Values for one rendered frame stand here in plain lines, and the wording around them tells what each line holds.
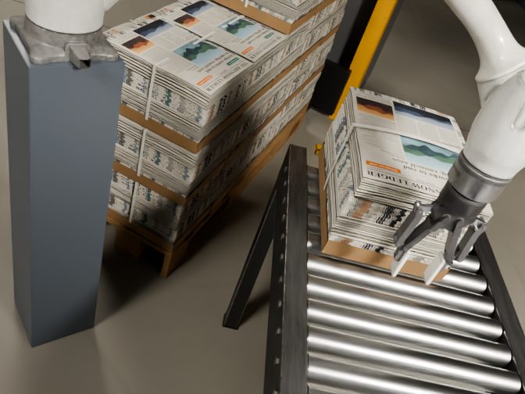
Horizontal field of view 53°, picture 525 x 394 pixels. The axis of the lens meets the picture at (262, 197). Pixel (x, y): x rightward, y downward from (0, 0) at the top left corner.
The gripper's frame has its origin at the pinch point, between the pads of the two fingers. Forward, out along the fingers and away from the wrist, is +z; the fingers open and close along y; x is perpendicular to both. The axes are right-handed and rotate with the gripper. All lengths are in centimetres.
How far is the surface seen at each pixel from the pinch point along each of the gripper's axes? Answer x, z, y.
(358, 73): -212, 59, -30
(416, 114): -41.6, -10.2, -2.5
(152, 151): -67, 40, 61
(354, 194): -10.6, -5.0, 13.9
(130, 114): -69, 31, 70
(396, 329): 5.3, 13.3, -1.4
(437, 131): -36.4, -10.0, -6.9
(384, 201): -10.1, -5.6, 7.7
